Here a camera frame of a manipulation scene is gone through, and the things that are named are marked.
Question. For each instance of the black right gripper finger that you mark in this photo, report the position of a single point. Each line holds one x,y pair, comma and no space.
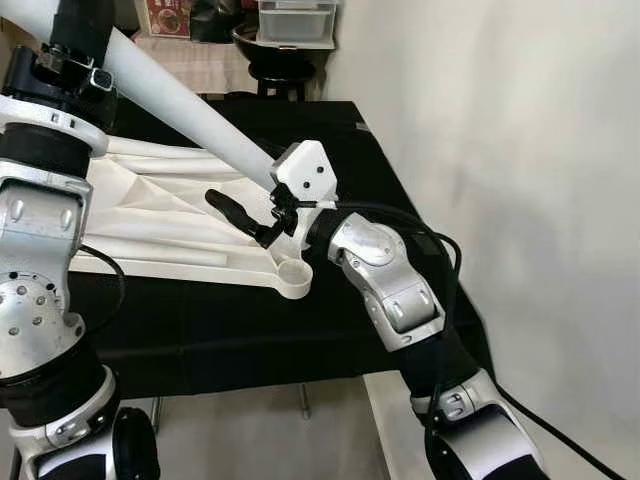
230,210
260,236

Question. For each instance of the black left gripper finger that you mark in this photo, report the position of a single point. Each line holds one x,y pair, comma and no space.
80,25

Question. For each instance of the white plastic table top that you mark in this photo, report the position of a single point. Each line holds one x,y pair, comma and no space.
180,215

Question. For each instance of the red printed carton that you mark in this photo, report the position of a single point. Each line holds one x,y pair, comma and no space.
168,18

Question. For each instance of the black tablecloth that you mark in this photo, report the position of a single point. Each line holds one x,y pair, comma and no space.
250,330

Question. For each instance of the pale patterned cloth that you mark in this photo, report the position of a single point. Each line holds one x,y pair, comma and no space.
190,65

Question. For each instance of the grey tape patch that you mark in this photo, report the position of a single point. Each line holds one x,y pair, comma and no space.
361,124

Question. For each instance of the black plastic bag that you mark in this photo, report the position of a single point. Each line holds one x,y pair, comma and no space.
215,20

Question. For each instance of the clear plastic storage box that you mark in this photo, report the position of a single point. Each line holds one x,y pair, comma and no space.
295,22

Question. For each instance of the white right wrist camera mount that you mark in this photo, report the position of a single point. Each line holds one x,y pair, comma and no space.
305,172

